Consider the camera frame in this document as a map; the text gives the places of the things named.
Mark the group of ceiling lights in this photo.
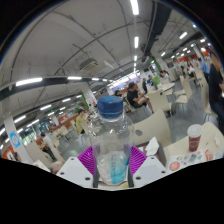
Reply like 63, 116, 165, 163
0, 0, 214, 151

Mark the red paper cup with lid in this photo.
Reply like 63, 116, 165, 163
186, 123, 203, 153

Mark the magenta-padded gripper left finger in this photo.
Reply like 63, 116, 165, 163
55, 145, 100, 189

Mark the beige chair with round hole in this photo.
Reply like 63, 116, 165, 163
132, 108, 173, 148

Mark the clear blue-capped water bottle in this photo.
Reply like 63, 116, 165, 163
88, 95, 135, 186

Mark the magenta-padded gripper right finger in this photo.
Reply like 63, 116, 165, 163
126, 145, 168, 189

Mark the ceiling air conditioner unit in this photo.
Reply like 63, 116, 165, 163
78, 58, 100, 73

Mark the white paper napkin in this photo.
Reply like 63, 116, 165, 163
144, 136, 161, 157

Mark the pale pink bag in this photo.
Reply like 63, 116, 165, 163
49, 160, 64, 174

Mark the group of beige chairs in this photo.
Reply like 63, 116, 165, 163
148, 78, 218, 123

